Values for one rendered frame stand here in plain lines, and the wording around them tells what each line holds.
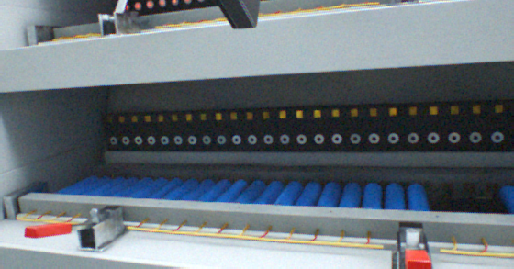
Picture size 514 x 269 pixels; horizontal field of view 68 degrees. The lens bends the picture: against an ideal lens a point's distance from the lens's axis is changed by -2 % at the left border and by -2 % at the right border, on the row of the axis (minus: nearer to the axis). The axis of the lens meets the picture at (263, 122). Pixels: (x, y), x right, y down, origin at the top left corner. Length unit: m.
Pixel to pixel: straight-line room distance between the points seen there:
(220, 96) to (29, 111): 0.24
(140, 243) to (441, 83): 0.37
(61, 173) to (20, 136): 0.08
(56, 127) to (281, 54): 0.35
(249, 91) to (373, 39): 0.26
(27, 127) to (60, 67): 0.13
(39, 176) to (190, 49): 0.28
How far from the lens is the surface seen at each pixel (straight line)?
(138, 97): 0.61
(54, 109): 0.57
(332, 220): 0.33
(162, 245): 0.37
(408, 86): 0.50
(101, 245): 0.38
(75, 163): 0.59
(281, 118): 0.46
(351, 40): 0.31
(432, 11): 0.31
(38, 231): 0.34
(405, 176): 0.43
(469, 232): 0.33
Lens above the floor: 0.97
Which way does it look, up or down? 9 degrees up
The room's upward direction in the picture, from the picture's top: 2 degrees clockwise
